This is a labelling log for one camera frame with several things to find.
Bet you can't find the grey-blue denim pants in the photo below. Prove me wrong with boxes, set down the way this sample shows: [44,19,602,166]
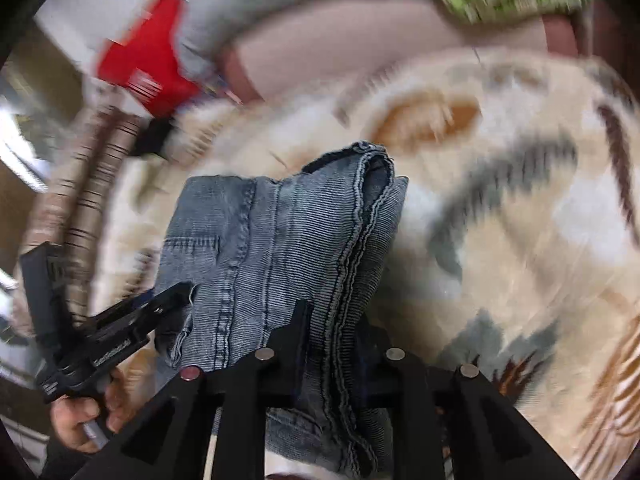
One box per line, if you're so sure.
[154,142,408,479]

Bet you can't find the person's left hand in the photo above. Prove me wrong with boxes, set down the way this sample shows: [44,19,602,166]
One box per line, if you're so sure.
[50,368,134,454]

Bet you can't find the brown striped floral quilt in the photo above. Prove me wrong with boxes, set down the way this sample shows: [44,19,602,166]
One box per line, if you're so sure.
[18,105,143,321]

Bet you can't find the cream leaf-print fleece blanket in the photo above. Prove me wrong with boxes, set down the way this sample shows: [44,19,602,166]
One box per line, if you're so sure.
[89,50,639,479]

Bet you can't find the red bag with white text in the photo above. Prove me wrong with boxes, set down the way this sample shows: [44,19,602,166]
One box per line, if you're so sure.
[96,0,200,117]

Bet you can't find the pink and brown bedsheet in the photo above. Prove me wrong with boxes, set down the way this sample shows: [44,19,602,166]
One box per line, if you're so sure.
[216,0,579,102]

